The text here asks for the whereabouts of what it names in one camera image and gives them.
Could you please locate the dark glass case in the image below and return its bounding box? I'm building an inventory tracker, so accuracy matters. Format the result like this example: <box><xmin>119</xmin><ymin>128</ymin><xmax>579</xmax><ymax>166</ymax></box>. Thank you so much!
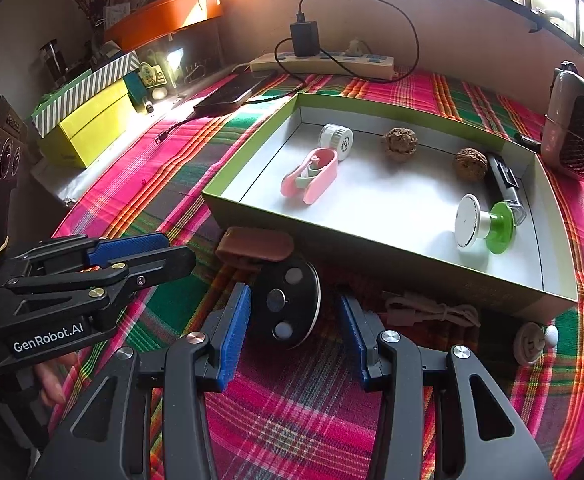
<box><xmin>134</xmin><ymin>30</ymin><xmax>225</xmax><ymax>98</ymax></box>

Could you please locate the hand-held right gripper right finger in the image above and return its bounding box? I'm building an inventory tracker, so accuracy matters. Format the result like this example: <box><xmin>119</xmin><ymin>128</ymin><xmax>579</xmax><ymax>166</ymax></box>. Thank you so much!
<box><xmin>339</xmin><ymin>294</ymin><xmax>555</xmax><ymax>480</ymax></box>

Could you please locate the pink tape dispenser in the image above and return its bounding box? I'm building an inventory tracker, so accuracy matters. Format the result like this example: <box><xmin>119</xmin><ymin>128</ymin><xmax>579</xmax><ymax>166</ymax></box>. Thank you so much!
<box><xmin>281</xmin><ymin>148</ymin><xmax>339</xmax><ymax>206</ymax></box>

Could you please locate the silver metal carabiner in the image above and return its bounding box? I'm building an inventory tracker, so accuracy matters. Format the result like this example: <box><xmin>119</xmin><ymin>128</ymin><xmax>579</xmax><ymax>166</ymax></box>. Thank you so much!
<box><xmin>384</xmin><ymin>292</ymin><xmax>481</xmax><ymax>328</ymax></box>

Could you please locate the long black charging cable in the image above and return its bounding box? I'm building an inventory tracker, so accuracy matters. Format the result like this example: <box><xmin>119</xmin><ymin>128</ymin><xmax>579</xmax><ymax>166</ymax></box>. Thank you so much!
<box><xmin>244</xmin><ymin>0</ymin><xmax>420</xmax><ymax>106</ymax></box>

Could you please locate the black clear lighter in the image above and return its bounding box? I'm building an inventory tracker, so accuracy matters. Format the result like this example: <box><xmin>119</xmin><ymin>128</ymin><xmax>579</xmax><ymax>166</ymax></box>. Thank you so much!
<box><xmin>486</xmin><ymin>152</ymin><xmax>528</xmax><ymax>226</ymax></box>

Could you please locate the teal box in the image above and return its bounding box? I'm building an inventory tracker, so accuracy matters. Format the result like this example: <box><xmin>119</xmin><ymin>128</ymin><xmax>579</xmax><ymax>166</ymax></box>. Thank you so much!
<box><xmin>124</xmin><ymin>71</ymin><xmax>149</xmax><ymax>111</ymax></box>

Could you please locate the pink clip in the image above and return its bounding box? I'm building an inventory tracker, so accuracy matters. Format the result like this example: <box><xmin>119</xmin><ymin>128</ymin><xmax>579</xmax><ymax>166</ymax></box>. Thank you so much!
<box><xmin>217</xmin><ymin>227</ymin><xmax>295</xmax><ymax>267</ymax></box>

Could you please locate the brown walnut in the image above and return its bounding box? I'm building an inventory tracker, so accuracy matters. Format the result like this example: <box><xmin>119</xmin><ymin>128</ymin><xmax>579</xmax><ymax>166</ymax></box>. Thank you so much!
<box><xmin>383</xmin><ymin>127</ymin><xmax>417</xmax><ymax>162</ymax></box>
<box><xmin>453</xmin><ymin>147</ymin><xmax>487</xmax><ymax>180</ymax></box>

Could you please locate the yellow box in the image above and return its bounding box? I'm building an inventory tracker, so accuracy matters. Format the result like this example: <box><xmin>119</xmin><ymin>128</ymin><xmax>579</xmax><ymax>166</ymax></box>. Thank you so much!
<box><xmin>39</xmin><ymin>80</ymin><xmax>138</xmax><ymax>168</ymax></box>

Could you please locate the black charger adapter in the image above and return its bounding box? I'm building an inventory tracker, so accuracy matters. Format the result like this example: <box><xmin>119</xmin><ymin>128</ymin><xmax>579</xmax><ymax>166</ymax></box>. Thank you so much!
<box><xmin>290</xmin><ymin>21</ymin><xmax>320</xmax><ymax>58</ymax></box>

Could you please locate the small white round holder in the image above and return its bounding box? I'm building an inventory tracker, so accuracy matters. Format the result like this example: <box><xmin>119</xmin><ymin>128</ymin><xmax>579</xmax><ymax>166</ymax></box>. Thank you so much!
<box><xmin>514</xmin><ymin>322</ymin><xmax>543</xmax><ymax>365</ymax></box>

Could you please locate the black round disc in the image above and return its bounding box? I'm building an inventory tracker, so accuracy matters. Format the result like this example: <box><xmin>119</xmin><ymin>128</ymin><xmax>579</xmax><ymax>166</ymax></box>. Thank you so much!
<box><xmin>252</xmin><ymin>255</ymin><xmax>321</xmax><ymax>348</ymax></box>

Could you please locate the striped box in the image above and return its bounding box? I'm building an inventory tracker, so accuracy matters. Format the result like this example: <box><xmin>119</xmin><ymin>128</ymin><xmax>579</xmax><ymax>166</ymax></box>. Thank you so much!
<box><xmin>32</xmin><ymin>50</ymin><xmax>142</xmax><ymax>136</ymax></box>

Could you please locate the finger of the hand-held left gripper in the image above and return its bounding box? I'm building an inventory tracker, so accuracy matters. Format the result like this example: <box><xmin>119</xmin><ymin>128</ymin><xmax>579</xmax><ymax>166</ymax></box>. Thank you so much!
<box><xmin>0</xmin><ymin>245</ymin><xmax>197</xmax><ymax>312</ymax></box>
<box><xmin>7</xmin><ymin>232</ymin><xmax>171</xmax><ymax>281</ymax></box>

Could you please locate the green yellow sticker card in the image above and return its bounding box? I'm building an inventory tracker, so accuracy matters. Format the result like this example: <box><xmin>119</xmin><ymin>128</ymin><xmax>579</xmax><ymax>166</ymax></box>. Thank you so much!
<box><xmin>139</xmin><ymin>62</ymin><xmax>167</xmax><ymax>86</ymax></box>

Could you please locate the green and white spool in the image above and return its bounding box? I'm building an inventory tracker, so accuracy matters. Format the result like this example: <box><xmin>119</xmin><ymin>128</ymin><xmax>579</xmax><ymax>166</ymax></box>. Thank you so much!
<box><xmin>454</xmin><ymin>193</ymin><xmax>515</xmax><ymax>256</ymax></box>

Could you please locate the grey portable heater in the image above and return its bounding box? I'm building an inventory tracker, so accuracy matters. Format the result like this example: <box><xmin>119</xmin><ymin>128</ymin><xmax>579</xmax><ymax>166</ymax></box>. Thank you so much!
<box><xmin>542</xmin><ymin>61</ymin><xmax>584</xmax><ymax>179</ymax></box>

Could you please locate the person's left hand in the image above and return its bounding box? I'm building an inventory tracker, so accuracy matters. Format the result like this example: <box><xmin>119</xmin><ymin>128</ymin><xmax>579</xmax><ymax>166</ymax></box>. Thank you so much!
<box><xmin>34</xmin><ymin>352</ymin><xmax>80</xmax><ymax>406</ymax></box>

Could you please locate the black smartphone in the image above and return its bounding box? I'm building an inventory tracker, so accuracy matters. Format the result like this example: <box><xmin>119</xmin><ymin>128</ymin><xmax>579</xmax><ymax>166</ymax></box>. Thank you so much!
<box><xmin>193</xmin><ymin>74</ymin><xmax>273</xmax><ymax>117</ymax></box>

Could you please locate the small white round cap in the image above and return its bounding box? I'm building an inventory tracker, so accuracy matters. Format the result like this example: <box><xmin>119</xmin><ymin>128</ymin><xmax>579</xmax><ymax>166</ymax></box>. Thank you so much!
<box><xmin>319</xmin><ymin>124</ymin><xmax>354</xmax><ymax>162</ymax></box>

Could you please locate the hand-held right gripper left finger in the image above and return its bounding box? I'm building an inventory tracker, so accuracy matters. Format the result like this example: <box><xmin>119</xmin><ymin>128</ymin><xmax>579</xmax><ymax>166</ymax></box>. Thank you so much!
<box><xmin>29</xmin><ymin>282</ymin><xmax>253</xmax><ymax>480</ymax></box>

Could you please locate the short black cable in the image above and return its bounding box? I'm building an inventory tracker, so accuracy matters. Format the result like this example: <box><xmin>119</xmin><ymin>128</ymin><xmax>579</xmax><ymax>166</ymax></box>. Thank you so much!
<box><xmin>156</xmin><ymin>110</ymin><xmax>203</xmax><ymax>145</ymax></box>

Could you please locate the orange tray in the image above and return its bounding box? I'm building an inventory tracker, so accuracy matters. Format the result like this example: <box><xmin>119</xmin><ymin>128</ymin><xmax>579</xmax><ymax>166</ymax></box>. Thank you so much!
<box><xmin>104</xmin><ymin>0</ymin><xmax>223</xmax><ymax>53</ymax></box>

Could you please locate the dark glass jar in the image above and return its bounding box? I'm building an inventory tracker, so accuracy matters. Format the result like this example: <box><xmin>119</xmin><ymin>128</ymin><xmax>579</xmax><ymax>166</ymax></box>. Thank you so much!
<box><xmin>37</xmin><ymin>40</ymin><xmax>70</xmax><ymax>87</ymax></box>

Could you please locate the black window handle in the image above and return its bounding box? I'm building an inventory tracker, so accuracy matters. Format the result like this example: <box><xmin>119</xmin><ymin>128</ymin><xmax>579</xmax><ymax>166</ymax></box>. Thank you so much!
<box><xmin>529</xmin><ymin>7</ymin><xmax>567</xmax><ymax>33</ymax></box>

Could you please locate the beige power strip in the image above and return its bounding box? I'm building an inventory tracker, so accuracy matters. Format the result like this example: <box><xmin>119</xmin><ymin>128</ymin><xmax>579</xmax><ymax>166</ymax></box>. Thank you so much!
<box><xmin>249</xmin><ymin>50</ymin><xmax>397</xmax><ymax>81</ymax></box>

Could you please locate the green cardboard box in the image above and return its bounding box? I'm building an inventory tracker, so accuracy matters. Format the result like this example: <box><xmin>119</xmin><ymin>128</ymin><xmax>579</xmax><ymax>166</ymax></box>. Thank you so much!
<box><xmin>203</xmin><ymin>91</ymin><xmax>578</xmax><ymax>326</ymax></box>

